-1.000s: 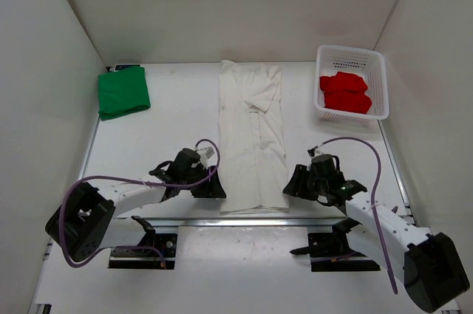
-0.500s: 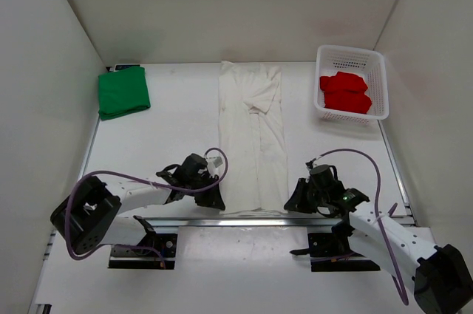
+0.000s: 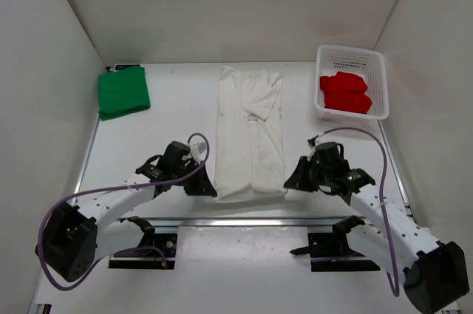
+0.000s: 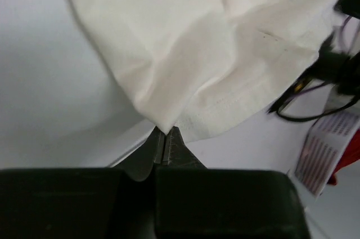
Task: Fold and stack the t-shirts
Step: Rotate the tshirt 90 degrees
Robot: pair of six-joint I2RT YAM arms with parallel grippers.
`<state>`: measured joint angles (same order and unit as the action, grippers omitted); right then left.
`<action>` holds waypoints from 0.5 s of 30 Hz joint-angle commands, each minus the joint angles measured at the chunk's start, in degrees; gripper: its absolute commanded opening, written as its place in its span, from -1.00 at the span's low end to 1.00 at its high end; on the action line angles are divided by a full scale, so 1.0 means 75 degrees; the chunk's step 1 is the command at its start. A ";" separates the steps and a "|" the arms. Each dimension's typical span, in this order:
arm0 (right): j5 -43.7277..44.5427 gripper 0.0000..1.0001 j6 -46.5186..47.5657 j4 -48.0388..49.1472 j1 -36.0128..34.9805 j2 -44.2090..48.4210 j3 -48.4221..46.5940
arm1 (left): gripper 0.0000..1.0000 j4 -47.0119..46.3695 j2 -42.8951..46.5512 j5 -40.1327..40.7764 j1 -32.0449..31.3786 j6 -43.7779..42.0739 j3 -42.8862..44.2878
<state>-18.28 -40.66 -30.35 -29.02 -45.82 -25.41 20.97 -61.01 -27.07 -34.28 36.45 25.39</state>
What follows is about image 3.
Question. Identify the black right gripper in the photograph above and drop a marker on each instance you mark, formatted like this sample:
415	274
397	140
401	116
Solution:
298	182

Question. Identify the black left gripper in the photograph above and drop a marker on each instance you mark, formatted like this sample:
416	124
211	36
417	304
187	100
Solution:
202	185

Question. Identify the white t shirt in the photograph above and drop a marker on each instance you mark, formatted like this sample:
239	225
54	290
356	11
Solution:
250	162

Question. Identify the red t shirt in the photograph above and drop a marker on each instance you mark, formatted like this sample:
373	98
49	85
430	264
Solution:
345	92

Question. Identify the green t shirt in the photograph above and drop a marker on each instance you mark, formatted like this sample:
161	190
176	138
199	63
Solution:
122	93

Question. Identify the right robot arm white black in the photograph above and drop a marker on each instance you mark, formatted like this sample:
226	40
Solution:
432	273

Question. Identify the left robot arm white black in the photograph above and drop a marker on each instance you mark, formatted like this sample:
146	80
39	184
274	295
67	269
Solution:
80	230

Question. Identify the white plastic basket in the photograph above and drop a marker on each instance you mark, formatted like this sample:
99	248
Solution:
368	64

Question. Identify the blue label sticker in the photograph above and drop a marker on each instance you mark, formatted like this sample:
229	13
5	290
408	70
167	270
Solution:
120	67

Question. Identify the aluminium rail front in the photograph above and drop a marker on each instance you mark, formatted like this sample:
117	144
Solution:
243	222

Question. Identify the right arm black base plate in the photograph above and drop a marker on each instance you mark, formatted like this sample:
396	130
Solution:
329	253

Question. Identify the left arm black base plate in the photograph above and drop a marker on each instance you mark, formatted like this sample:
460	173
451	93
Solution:
158	253

